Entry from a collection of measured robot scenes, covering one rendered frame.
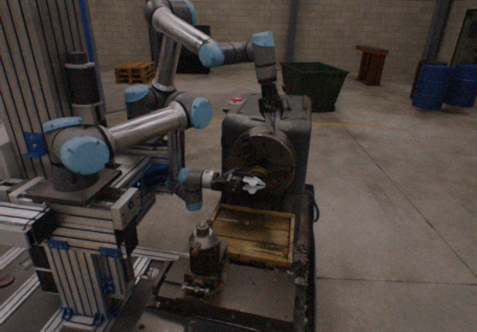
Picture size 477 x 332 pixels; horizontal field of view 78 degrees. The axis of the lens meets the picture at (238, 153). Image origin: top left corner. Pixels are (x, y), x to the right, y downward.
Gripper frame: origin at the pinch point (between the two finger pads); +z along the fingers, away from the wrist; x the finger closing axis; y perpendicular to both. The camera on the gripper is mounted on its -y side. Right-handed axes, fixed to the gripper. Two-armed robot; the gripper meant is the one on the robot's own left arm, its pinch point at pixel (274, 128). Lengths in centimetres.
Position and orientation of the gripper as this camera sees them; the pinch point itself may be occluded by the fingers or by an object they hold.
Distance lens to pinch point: 116.5
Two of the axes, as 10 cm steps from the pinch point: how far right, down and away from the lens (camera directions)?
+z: 1.6, 9.1, 3.7
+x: 9.6, -0.6, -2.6
